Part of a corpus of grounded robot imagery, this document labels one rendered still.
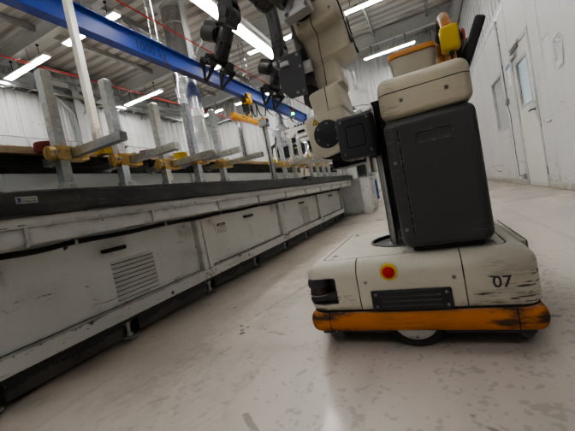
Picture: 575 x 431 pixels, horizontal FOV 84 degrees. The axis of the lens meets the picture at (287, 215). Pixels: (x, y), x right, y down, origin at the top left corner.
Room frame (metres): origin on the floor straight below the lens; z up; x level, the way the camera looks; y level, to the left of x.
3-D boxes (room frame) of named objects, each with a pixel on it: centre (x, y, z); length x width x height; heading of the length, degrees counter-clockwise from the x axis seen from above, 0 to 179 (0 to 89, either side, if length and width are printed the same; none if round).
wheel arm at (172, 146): (1.41, 0.59, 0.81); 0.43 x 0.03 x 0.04; 66
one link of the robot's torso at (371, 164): (1.23, -0.26, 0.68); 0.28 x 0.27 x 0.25; 156
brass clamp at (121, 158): (1.42, 0.65, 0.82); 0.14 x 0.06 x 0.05; 156
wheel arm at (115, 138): (1.18, 0.69, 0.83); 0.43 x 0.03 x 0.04; 66
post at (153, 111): (1.63, 0.56, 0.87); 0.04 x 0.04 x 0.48; 66
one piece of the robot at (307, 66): (1.34, -0.18, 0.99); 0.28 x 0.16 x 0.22; 156
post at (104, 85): (1.40, 0.66, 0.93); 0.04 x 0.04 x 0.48; 66
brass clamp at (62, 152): (1.19, 0.75, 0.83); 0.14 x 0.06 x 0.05; 156
